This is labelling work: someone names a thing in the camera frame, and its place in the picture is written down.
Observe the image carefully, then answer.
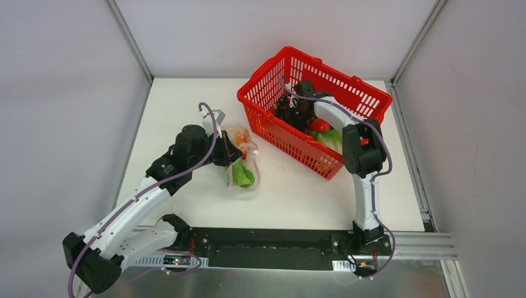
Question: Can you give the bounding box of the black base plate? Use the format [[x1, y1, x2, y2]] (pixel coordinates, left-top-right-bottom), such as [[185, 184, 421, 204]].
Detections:
[[168, 242, 381, 271]]

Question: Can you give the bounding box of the black grape bunch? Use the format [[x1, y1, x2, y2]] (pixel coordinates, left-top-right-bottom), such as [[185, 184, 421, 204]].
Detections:
[[273, 93, 293, 122]]

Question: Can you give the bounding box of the aluminium frame rail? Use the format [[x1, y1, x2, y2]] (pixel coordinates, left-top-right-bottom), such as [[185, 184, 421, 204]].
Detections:
[[87, 225, 458, 261]]

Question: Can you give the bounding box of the napa cabbage toy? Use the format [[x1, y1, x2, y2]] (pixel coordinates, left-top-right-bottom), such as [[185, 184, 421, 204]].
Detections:
[[231, 160, 256, 188]]

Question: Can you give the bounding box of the clear zip top bag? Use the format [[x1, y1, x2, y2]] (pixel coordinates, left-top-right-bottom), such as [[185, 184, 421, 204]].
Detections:
[[222, 124, 261, 192]]

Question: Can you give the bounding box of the green lettuce toy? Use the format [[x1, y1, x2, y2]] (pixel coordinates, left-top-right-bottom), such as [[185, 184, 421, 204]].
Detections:
[[309, 129, 342, 155]]

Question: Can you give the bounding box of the red pepper toy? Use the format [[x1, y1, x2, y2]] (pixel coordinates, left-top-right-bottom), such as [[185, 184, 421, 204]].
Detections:
[[308, 118, 332, 133]]

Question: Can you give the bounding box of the red plastic shopping basket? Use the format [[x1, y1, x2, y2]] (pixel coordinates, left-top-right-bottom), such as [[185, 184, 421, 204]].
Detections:
[[237, 46, 393, 179]]

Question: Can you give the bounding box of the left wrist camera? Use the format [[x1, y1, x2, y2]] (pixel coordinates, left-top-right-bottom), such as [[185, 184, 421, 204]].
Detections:
[[200, 108, 225, 138]]

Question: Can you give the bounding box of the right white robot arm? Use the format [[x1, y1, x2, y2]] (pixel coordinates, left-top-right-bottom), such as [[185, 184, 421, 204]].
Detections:
[[277, 81, 391, 255]]

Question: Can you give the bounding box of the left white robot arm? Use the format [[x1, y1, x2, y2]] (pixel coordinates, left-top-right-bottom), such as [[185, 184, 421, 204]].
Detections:
[[63, 125, 243, 297]]

